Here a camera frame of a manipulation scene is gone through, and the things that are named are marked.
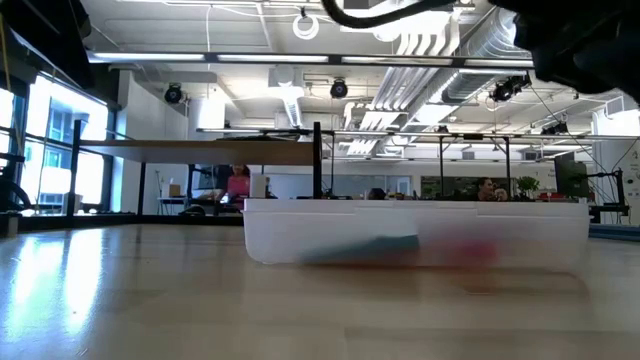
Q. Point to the person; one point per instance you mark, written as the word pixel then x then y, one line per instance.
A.
pixel 239 186
pixel 501 194
pixel 484 189

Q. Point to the black computer monitor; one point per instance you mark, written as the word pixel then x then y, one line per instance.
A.
pixel 570 177

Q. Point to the white cylinder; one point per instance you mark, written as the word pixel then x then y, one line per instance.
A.
pixel 258 186

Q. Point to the silver ceiling air duct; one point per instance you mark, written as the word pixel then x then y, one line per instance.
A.
pixel 470 80

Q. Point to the long ceiling light strip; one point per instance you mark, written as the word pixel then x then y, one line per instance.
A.
pixel 275 58

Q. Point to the cardboard box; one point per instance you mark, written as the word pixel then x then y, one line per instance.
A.
pixel 171 190

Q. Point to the blue sticky note pad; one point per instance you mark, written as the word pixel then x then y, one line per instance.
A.
pixel 370 249

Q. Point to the round black ceiling fixture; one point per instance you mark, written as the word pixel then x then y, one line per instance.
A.
pixel 173 94
pixel 339 89

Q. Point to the background potted plant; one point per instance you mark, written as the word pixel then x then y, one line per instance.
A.
pixel 527 185

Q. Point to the white ceiling pipe bundle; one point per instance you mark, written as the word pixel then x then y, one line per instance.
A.
pixel 400 85

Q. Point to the white vertical duct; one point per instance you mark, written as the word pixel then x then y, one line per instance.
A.
pixel 292 107

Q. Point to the clear pencil box orange lid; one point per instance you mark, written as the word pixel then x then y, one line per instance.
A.
pixel 325 225

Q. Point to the wooden shelf black posts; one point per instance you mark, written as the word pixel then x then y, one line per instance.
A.
pixel 200 151

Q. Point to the black background workstation frame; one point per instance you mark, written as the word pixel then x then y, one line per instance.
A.
pixel 507 165

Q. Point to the black ceiling camera cluster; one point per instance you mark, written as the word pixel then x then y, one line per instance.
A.
pixel 507 89

